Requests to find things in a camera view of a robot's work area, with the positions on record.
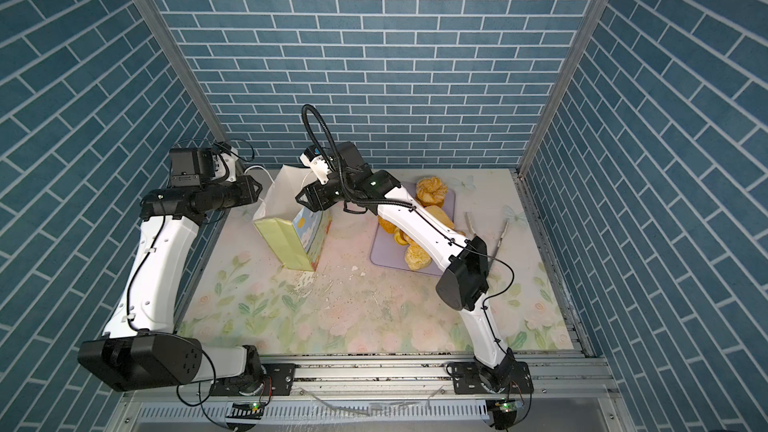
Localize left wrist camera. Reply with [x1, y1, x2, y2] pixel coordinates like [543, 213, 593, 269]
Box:
[211, 142, 245, 182]

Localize round pale bun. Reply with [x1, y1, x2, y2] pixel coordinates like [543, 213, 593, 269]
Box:
[405, 244, 432, 271]

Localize small yellow tart bread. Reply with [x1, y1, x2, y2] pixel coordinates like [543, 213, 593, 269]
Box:
[393, 228, 411, 246]

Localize aluminium corner post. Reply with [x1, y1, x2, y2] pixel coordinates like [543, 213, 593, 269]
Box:
[517, 0, 609, 178]
[132, 0, 228, 141]

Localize large oval brown bread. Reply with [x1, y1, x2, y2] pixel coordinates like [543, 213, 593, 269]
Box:
[378, 217, 397, 234]

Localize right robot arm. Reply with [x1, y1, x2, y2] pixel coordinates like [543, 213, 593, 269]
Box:
[296, 142, 514, 374]

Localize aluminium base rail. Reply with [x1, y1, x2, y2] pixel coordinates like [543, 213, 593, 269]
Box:
[107, 354, 634, 431]

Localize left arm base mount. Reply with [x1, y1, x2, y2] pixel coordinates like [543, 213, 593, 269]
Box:
[211, 345, 297, 397]

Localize floral table mat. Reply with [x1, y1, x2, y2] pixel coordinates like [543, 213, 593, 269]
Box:
[180, 169, 573, 355]

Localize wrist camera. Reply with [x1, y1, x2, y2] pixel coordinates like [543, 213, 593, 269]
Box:
[211, 142, 245, 182]
[300, 146, 331, 185]

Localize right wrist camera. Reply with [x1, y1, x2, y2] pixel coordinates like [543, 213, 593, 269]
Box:
[300, 146, 331, 185]

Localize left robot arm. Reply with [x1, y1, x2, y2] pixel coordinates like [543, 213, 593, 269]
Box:
[78, 142, 266, 395]

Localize white and green paper bag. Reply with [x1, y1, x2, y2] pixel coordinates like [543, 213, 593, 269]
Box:
[253, 165, 331, 272]

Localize aluminium corner post right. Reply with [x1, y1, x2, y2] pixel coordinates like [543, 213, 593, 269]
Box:
[517, 0, 609, 178]

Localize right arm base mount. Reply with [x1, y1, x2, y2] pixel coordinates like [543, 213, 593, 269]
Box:
[445, 348, 534, 395]

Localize aluminium corner post left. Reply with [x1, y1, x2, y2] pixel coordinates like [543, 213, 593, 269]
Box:
[132, 0, 228, 141]

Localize sugar-topped knotted bread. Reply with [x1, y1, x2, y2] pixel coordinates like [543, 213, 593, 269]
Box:
[416, 176, 448, 207]

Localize triangular pastry bread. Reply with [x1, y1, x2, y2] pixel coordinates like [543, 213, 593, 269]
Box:
[425, 205, 455, 230]

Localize black corrugated cable hose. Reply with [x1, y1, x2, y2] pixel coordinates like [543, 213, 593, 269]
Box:
[301, 103, 373, 215]

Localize lilac plastic tray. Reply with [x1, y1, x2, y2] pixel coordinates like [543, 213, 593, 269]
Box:
[369, 182, 456, 278]

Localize metal tongs with white tips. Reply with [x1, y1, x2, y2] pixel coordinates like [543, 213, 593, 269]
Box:
[464, 212, 510, 268]

